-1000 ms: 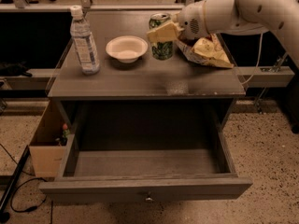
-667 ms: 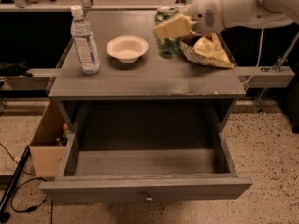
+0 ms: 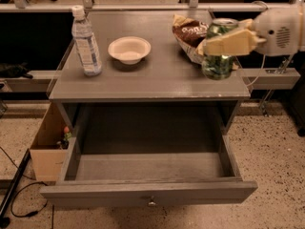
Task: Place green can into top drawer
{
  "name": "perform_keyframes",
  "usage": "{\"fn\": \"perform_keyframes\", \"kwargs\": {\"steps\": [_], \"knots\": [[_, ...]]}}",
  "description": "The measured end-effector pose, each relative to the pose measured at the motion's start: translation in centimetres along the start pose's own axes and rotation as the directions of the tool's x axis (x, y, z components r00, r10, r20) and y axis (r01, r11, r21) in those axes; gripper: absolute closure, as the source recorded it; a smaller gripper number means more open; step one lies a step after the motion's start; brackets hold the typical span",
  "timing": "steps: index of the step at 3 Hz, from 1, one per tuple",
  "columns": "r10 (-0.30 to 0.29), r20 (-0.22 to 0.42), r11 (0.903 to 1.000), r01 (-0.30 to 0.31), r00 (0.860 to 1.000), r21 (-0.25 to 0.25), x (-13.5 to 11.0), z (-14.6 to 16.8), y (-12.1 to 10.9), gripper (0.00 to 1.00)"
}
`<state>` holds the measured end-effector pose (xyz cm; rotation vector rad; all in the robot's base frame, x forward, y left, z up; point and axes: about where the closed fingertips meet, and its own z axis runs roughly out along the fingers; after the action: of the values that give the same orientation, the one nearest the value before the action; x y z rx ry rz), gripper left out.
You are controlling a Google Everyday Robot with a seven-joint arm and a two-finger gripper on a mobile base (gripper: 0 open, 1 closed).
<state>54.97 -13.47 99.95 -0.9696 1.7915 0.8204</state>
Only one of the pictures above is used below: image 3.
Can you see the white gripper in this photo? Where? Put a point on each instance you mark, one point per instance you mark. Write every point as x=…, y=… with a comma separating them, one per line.
x=275, y=32

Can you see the green soda can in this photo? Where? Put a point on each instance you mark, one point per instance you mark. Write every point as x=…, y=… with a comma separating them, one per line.
x=218, y=67

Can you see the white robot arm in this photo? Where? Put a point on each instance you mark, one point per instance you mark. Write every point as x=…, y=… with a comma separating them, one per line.
x=302, y=26

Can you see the grey cabinet with top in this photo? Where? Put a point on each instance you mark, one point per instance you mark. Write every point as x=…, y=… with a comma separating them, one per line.
x=165, y=74

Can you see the open grey top drawer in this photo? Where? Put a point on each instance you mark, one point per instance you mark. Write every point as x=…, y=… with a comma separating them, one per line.
x=123, y=154

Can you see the metal drawer knob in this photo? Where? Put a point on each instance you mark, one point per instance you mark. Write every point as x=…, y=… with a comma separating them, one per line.
x=151, y=202

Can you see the brown yellow chip bag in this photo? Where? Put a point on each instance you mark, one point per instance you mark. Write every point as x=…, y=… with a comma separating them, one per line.
x=189, y=33

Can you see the white paper bowl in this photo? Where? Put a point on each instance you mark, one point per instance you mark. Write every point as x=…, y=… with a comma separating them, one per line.
x=129, y=50

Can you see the clear plastic water bottle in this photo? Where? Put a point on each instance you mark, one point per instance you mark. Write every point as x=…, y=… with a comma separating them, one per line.
x=85, y=42

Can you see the small bottle in box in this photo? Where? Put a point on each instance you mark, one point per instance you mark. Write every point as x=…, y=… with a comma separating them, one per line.
x=64, y=142

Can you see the black object on left shelf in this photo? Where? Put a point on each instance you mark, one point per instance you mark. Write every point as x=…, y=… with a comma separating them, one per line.
x=14, y=70

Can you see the cardboard box on floor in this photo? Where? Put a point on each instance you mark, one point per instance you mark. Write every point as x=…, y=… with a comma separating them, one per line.
x=47, y=158

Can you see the black bar on floor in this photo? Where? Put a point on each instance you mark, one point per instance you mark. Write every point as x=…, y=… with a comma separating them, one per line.
x=11, y=186

